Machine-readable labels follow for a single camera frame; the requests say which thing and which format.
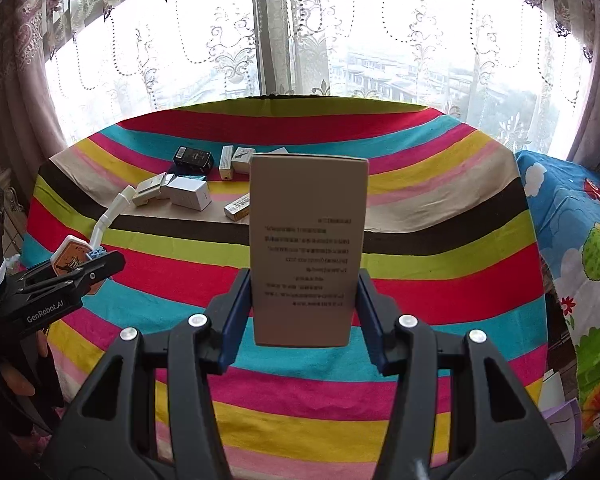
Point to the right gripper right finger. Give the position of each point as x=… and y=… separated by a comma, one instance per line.
x=496, y=430

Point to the floral lace curtain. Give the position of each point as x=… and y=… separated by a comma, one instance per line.
x=527, y=72

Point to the white cream flat box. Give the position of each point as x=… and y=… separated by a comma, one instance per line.
x=241, y=160

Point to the black box with barcode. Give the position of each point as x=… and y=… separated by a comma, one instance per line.
x=189, y=161

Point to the blue cartoon bedding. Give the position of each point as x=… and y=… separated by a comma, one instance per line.
x=564, y=201

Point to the person's left hand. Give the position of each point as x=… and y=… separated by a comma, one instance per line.
x=22, y=367

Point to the cream small carton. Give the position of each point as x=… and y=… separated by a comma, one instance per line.
x=150, y=189

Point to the white yellow small box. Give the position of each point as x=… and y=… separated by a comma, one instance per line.
x=238, y=209

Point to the beige narrow small box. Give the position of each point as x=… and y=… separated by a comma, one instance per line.
x=225, y=167

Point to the colourful striped blanket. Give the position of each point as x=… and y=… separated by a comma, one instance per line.
x=448, y=236

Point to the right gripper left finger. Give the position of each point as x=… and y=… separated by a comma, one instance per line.
x=145, y=411

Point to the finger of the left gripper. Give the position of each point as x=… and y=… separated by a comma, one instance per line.
x=41, y=281

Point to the tall beige cardboard box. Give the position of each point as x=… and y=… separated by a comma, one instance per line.
x=306, y=229

